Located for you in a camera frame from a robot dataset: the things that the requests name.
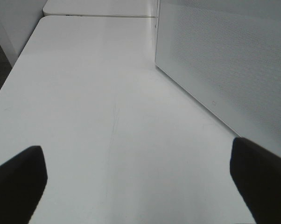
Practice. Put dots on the white microwave oven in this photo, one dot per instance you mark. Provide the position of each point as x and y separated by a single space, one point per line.
224 58

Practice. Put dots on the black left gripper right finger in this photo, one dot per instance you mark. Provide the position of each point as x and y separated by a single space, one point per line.
256 173

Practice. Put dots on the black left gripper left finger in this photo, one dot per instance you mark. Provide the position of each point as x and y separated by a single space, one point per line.
23 179

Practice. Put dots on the white microwave door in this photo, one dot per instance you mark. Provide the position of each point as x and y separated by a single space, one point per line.
224 65

